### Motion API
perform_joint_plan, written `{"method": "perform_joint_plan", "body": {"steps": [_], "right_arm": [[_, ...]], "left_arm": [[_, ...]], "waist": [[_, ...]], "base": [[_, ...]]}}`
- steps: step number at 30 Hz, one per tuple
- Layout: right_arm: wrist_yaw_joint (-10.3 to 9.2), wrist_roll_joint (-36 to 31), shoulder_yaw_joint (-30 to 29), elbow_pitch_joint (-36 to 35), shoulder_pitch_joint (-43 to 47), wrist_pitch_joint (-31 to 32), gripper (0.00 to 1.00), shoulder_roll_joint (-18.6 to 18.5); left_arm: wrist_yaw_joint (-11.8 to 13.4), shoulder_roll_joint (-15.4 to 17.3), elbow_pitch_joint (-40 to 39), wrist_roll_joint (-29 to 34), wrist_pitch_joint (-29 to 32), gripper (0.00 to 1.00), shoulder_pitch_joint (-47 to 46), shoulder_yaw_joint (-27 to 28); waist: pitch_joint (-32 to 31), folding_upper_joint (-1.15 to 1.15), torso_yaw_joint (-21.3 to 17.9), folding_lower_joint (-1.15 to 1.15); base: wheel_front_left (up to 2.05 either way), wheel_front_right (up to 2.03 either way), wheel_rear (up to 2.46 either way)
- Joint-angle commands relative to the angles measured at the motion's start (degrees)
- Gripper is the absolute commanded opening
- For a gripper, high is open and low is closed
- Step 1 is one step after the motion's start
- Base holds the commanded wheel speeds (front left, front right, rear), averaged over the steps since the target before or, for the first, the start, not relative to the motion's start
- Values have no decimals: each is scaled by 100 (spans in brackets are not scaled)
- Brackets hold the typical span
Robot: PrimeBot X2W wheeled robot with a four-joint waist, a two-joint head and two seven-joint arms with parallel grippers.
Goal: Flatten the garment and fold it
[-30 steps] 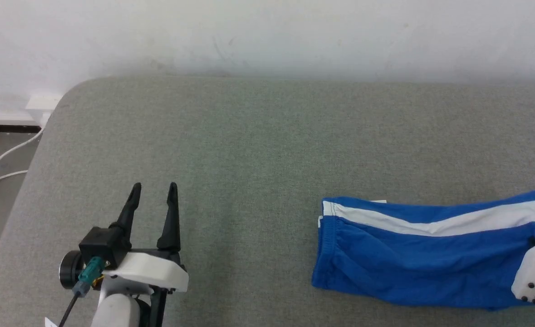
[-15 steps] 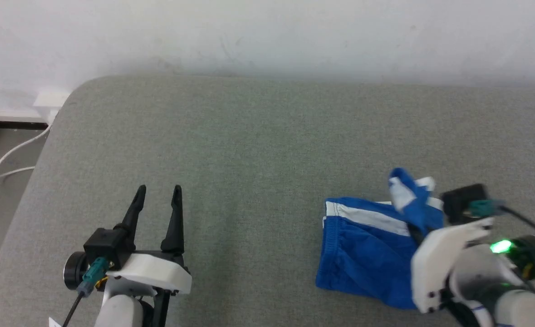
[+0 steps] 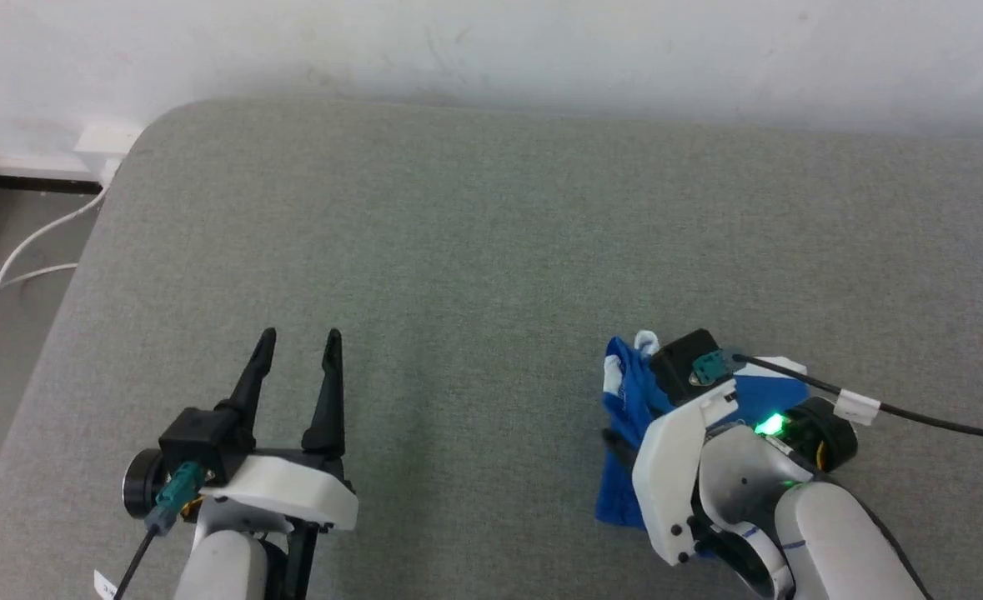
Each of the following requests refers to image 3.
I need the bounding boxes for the blue shorts with white trim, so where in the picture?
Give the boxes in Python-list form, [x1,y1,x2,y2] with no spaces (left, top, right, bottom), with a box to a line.
[594,329,810,561]

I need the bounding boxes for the long white floor cable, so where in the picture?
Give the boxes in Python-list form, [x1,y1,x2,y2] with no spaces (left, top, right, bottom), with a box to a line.
[0,158,118,304]

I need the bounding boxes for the black baseboard strip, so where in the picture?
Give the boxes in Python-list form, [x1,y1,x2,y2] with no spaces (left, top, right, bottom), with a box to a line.
[0,171,106,195]

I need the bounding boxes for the white wall socket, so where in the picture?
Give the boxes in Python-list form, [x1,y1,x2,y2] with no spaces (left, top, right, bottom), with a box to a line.
[73,122,145,161]

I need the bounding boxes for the grey fabric sofa cushion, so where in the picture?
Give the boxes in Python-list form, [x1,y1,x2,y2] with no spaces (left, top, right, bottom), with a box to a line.
[0,98,983,600]

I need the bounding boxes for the short white floor cable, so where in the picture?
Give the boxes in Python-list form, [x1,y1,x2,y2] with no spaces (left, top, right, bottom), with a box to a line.
[0,262,81,289]

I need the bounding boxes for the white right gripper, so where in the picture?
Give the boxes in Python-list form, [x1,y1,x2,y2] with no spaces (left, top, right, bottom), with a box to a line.
[601,377,860,569]

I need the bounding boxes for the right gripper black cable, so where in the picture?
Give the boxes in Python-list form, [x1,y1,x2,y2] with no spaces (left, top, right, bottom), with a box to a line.
[691,350,983,448]

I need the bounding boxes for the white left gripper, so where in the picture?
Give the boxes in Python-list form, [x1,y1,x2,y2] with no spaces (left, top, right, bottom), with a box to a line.
[122,327,359,536]

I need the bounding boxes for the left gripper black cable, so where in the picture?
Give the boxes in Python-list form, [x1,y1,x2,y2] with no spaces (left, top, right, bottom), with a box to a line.
[111,461,208,600]

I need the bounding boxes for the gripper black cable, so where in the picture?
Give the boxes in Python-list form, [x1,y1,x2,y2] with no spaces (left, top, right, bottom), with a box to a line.
[691,350,983,448]
[111,461,208,600]

